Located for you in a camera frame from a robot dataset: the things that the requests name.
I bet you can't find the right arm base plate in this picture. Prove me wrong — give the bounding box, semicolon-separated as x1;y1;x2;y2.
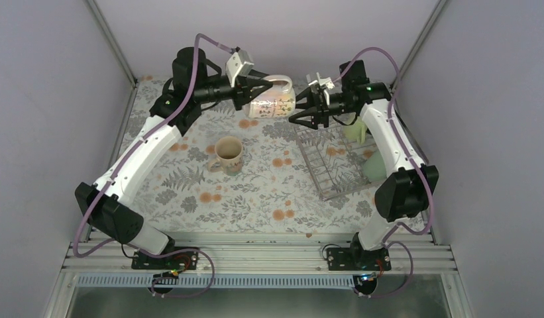
326;246;392;272

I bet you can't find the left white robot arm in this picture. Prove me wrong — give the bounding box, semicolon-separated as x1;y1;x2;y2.
75;47;272;268

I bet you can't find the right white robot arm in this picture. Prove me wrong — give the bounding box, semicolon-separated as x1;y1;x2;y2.
289;60;439;270

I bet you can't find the beige pineapple mug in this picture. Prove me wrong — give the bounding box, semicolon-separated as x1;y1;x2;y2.
207;136;244;176

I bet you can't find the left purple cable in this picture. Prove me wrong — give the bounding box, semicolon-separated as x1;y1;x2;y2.
72;33;237;299

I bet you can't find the light green mug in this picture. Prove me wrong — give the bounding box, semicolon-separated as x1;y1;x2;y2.
343;118;368;144

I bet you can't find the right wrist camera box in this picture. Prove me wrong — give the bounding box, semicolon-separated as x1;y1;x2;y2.
305;72;335;91

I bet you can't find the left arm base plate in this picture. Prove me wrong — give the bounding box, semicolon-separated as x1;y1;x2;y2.
131;246;199;272

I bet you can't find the aluminium rail frame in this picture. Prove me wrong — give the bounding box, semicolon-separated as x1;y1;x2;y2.
62;232;457;274

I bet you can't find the metal wire dish rack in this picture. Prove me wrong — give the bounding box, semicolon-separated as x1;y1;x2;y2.
294;123;384;201

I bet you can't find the corner aluminium post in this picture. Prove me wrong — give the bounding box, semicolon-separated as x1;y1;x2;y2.
84;0;138;87
391;0;449;89

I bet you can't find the left corner aluminium post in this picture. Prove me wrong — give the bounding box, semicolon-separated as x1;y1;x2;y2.
84;0;138;87

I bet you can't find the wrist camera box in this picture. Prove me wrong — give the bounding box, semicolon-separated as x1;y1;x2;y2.
225;48;254;87
305;72;335;91

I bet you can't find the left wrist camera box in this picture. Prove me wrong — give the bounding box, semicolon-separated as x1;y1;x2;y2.
225;48;254;87

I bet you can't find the white iridescent patterned mug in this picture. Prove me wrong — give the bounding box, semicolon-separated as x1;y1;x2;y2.
243;75;296;119

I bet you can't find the right corner aluminium post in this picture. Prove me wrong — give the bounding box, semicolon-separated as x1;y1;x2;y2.
391;0;449;89

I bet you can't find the mint green tumbler cup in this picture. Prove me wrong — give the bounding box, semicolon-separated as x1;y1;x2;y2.
362;151;387;183

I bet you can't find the floral tablecloth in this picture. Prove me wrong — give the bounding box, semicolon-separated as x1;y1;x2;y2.
130;101;378;233

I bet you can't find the grey slotted cable duct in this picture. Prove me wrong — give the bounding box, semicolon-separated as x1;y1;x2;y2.
76;273;354;289

